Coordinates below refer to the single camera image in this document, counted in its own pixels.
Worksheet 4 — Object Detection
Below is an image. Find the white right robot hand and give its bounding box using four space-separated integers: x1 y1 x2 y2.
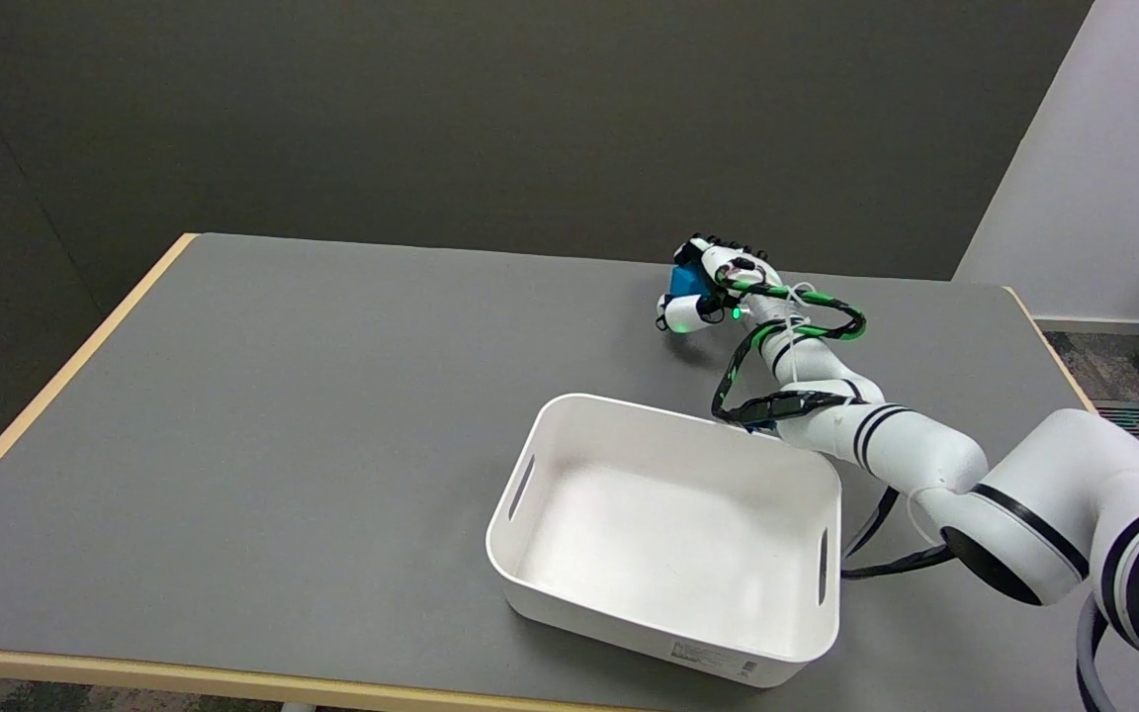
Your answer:
656 234 790 334

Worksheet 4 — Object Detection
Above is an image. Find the white plastic storage bin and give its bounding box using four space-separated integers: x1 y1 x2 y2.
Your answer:
485 393 843 689

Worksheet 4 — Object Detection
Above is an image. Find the plain black cable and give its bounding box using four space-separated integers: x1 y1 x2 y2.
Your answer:
840 485 957 580

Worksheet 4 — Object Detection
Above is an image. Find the grey thick cable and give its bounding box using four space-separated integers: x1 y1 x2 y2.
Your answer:
1075 593 1116 712

